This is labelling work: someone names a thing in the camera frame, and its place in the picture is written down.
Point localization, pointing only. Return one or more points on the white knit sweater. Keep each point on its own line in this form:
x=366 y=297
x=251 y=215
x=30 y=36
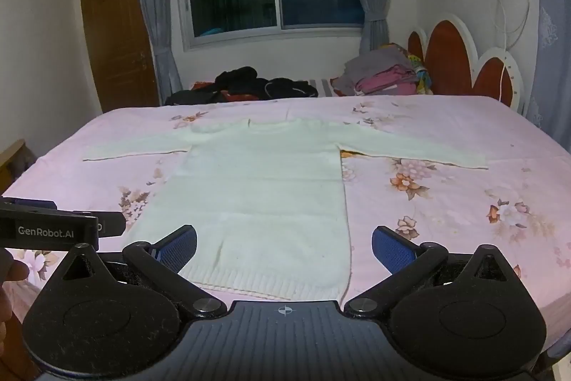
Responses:
x=263 y=193

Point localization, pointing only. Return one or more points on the stack of folded clothes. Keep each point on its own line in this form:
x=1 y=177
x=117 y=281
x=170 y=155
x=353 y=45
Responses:
x=370 y=66

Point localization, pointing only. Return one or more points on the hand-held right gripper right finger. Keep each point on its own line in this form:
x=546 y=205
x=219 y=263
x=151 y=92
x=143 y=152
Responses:
x=392 y=249

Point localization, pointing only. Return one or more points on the pile of black clothes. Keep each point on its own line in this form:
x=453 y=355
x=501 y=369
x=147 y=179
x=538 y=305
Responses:
x=250 y=86

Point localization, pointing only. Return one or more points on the red and white headboard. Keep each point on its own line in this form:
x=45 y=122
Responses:
x=459 y=59

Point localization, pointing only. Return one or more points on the striped grey cloth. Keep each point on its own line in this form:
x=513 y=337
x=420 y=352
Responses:
x=322 y=86

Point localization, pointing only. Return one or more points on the brown wooden door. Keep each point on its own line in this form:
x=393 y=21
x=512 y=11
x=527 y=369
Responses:
x=118 y=33

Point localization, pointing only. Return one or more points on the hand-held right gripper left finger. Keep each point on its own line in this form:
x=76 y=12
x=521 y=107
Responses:
x=179 y=248

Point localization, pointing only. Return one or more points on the pink floral bed sheet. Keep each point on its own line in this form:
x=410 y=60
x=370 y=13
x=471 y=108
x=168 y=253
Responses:
x=446 y=193

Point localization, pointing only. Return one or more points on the wooden furniture piece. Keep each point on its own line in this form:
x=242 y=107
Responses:
x=13 y=158

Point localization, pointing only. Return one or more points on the person's left hand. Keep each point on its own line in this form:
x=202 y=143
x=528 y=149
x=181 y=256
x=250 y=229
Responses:
x=13 y=269

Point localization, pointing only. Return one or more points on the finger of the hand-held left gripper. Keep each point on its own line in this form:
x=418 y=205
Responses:
x=111 y=224

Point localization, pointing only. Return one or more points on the pale patterned drape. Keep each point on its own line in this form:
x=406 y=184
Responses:
x=551 y=28

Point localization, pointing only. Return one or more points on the pink folded cloth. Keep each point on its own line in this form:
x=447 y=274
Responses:
x=386 y=81

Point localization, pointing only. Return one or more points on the red cloth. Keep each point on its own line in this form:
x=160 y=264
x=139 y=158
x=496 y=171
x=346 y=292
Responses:
x=203 y=86

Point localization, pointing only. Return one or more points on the colourful patterned blanket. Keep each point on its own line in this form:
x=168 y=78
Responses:
x=419 y=73

